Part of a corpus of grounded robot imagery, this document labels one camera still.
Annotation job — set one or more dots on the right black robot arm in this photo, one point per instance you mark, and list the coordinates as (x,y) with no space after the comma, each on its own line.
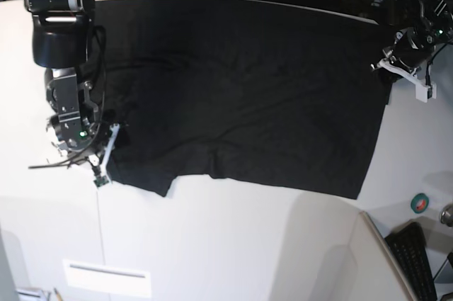
(71,48)

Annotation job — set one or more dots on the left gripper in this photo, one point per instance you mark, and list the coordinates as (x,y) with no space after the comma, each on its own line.
(411,47)

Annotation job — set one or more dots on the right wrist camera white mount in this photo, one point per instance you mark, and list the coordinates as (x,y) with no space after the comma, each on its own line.
(102,159)

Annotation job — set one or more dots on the white desk divider panel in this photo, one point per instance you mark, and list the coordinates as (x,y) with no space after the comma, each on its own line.
(379,276)

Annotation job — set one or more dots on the black t-shirt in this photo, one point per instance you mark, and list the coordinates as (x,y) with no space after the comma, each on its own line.
(253,91)

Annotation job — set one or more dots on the silver round knob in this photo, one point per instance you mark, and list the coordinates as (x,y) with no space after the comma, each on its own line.
(446,215)

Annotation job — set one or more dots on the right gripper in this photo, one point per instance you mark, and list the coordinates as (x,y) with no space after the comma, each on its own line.
(123,141)

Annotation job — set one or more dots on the green tape roll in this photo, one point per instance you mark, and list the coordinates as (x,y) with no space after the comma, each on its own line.
(420,203)

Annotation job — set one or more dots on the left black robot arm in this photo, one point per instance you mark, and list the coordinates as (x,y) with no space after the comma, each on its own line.
(427,23)

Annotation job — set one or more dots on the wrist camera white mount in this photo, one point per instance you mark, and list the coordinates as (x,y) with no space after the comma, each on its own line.
(425,89)
(102,159)

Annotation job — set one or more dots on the black keyboard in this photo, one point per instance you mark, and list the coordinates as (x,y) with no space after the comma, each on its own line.
(408,248)

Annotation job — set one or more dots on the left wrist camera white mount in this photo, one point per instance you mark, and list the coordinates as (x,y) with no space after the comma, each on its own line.
(425,89)

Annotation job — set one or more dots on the pencil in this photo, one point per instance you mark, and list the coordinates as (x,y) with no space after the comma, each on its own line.
(57,295)

